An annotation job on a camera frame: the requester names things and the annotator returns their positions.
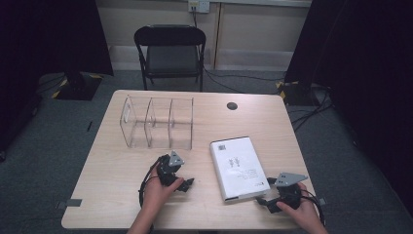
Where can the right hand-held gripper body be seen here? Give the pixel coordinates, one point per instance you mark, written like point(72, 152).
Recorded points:
point(289, 179)

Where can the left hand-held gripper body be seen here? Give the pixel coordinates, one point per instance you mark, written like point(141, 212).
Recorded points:
point(167, 170)

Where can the white book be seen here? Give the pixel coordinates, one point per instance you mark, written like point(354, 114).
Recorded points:
point(237, 169)

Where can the clear acrylic book rack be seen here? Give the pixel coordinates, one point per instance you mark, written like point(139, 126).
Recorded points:
point(181, 123)

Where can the person's left hand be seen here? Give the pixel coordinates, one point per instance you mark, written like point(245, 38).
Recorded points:
point(156, 195)

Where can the person's right hand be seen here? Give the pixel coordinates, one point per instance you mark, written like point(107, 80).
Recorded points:
point(305, 211)

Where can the grey tape strip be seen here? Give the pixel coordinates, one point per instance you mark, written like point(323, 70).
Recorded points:
point(73, 202)
point(321, 201)

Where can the black stand base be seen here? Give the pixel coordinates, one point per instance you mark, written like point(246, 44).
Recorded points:
point(298, 94)
point(78, 87)

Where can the small black floor object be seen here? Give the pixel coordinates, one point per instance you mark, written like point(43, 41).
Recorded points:
point(89, 126)

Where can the black folding chair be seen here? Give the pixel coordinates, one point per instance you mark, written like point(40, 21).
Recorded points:
point(170, 58)

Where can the black curtain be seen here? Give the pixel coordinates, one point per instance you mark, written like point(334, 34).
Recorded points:
point(48, 35)
point(373, 65)

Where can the white wall socket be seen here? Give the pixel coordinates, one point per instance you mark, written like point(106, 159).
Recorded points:
point(198, 6)

